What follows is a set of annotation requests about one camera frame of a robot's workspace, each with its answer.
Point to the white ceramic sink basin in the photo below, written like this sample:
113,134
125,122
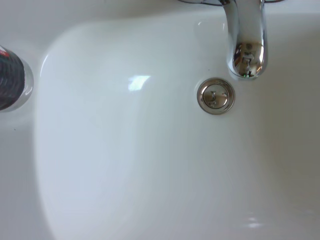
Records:
140,155

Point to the chrome sink drain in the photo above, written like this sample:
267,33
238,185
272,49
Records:
216,96

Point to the chrome faucet spout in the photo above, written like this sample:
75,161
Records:
247,37

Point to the black soap dispenser bottle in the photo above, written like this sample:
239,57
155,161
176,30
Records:
12,80

